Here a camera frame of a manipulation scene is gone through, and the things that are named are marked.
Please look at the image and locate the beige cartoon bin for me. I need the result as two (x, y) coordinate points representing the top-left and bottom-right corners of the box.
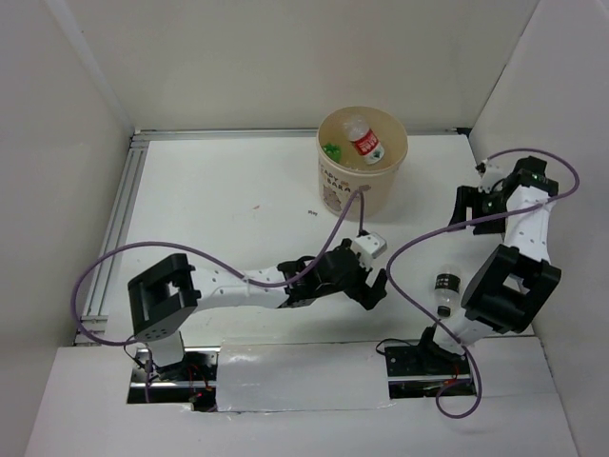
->
(316, 106), (408, 219)

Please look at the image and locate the small bottle black label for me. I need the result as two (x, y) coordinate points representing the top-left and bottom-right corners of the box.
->
(434, 264), (462, 319)

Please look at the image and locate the green plastic bottle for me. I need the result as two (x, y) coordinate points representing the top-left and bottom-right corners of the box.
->
(322, 143), (342, 164)

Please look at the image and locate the silver tape sheet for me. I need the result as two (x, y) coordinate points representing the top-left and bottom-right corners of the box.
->
(216, 343), (391, 413)

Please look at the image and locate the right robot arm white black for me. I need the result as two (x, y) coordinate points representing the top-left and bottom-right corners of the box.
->
(415, 156), (561, 373)

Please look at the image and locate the aluminium frame rail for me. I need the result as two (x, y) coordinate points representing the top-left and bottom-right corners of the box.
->
(85, 129), (485, 345)

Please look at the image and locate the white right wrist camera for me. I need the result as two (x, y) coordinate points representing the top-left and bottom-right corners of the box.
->
(476, 159), (505, 193)

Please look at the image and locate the clear bottle large red label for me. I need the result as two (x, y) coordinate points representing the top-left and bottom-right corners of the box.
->
(343, 115), (385, 166)

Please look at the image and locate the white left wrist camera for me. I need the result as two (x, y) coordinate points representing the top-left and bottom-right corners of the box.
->
(351, 232), (387, 269)

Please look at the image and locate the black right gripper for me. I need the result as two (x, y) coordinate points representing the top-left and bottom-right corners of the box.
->
(447, 185), (510, 236)

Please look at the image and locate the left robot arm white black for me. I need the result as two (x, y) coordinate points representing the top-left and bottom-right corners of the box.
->
(128, 232), (387, 380)

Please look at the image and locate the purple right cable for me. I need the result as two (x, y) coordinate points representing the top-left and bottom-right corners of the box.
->
(385, 148), (581, 419)

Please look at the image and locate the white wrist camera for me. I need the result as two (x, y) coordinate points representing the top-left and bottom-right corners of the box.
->
(351, 232), (387, 269)
(476, 159), (505, 193)

